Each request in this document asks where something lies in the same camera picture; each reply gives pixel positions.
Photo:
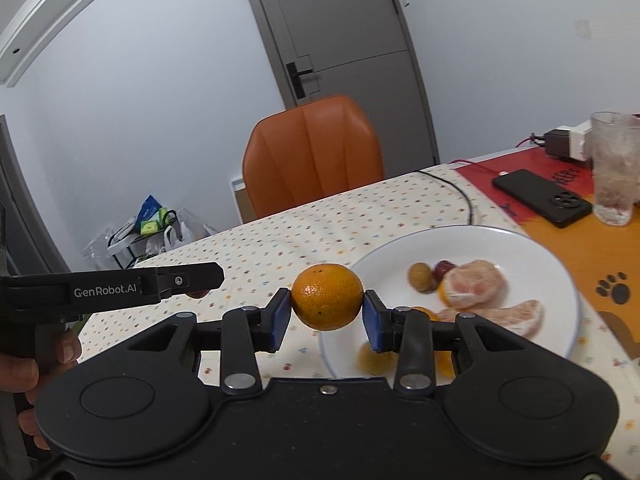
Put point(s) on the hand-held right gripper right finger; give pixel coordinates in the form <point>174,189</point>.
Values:
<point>376,322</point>

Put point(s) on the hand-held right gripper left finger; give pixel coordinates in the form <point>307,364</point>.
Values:
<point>279,320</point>

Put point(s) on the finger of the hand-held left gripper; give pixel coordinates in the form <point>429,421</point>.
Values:
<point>150,285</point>

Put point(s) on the small dark red fruit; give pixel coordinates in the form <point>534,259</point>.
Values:
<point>200,293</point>

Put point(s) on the large orange with dark specks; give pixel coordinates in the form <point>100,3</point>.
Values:
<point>327,297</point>

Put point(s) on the white plate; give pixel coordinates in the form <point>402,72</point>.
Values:
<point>390,270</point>

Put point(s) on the brown longan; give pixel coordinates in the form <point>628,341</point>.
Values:
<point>420,276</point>

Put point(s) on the dark red round fruit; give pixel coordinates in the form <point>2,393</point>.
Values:
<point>442,269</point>

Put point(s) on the peeled pink pomelo segment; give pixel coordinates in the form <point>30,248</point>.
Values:
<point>472,282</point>
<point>520,315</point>

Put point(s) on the person's left hand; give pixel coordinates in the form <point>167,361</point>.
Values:
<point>17,372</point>

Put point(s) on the white plastic bag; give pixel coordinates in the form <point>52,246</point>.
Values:
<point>175,235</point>

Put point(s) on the green yellow package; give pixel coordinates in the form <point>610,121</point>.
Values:
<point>150,227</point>

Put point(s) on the clear plastic bag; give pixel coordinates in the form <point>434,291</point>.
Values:
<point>97,250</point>

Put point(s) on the blue bag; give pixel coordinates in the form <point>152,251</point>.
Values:
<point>150,207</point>

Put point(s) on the orange leather chair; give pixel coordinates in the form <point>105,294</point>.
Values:
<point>310,155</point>

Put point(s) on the black smartphone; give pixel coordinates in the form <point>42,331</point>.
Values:
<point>542,197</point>

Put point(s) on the red orange printed mat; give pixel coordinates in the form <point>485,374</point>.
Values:
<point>575,240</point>

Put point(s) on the black charger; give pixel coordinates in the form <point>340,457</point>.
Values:
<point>557,145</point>

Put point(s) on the clear glass cup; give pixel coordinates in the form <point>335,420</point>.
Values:
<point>612,170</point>

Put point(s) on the grey door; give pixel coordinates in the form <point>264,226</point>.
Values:
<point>350,10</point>

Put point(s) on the grey doorway frame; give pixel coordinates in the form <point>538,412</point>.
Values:
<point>30,220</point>

